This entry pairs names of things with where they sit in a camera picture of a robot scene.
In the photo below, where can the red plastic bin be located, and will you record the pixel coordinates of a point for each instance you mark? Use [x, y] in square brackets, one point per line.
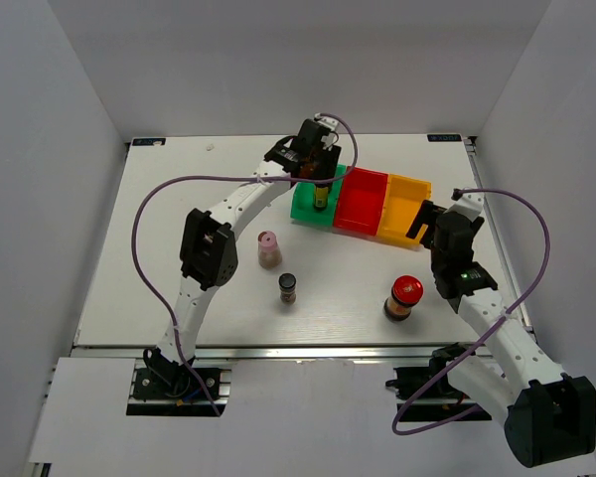
[360, 202]

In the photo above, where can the green plastic bin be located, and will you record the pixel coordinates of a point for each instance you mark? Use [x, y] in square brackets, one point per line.
[303, 210]

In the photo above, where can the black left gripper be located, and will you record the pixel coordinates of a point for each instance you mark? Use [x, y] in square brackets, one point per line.
[331, 159]

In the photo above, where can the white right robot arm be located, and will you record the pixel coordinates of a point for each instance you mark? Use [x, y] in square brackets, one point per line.
[546, 414]

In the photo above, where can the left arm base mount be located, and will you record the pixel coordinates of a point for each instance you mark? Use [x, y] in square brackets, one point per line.
[162, 388]

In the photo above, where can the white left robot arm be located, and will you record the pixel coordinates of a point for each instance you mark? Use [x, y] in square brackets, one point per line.
[208, 250]

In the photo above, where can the red cap dark sauce jar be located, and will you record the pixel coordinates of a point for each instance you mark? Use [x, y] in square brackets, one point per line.
[405, 293]

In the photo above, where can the aluminium table frame rail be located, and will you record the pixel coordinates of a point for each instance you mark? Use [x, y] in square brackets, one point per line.
[519, 296]

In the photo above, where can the pink cap spice shaker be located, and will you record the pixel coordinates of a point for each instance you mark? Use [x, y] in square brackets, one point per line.
[269, 254]

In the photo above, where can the yellow plastic bin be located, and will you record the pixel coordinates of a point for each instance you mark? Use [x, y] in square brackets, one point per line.
[402, 201]

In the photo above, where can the blue label sticker left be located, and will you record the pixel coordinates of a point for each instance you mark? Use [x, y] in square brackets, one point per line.
[148, 142]

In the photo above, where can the blue label sticker right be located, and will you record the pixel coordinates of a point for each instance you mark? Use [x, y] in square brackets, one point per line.
[434, 137]

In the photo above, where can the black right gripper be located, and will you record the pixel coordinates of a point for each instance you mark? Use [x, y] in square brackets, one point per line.
[427, 216]

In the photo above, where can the black cap pepper shaker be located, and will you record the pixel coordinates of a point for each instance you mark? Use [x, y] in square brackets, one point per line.
[287, 287]

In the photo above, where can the small yellow label bottle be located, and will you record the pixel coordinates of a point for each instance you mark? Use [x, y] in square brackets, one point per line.
[321, 196]

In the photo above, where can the blue label sticker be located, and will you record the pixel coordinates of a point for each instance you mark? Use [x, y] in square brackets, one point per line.
[148, 142]
[434, 137]

